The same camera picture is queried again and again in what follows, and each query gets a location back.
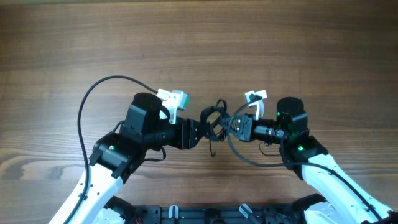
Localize right camera cable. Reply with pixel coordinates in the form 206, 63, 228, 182
226, 95, 386, 223

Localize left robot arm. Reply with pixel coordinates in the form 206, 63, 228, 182
51, 91, 209, 223

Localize black USB cable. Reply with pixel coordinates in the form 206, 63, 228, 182
198, 98, 231, 158

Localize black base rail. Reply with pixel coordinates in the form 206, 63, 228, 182
132, 204, 302, 224

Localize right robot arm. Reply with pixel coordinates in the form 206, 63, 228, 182
219, 97, 397, 223

